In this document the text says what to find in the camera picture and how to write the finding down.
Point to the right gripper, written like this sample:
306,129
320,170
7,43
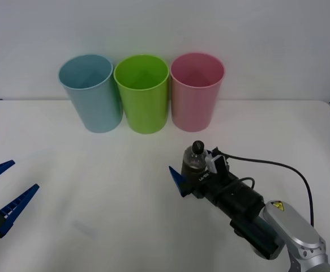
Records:
211,187

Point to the small dark plastic bottle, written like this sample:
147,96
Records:
194,162

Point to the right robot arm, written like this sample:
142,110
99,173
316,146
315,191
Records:
292,226

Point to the pink plastic bin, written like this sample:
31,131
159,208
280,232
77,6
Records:
193,110

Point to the green plastic bin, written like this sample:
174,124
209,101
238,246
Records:
145,110

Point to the pale blue plastic bin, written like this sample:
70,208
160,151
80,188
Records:
96,107

